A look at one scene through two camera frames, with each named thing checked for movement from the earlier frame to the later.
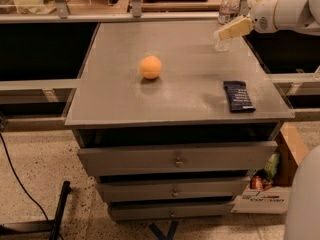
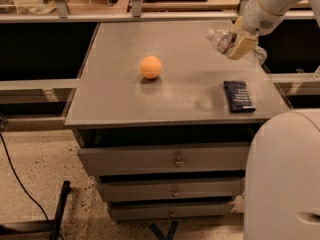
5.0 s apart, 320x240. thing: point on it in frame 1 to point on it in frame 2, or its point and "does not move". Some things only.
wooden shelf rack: x=65 y=3 does not move
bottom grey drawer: x=144 y=211 does not move
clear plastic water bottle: x=228 y=12 to x=221 y=40
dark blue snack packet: x=238 y=97 does not move
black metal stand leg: x=51 y=226 does not move
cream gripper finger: x=236 y=28 to x=243 y=47
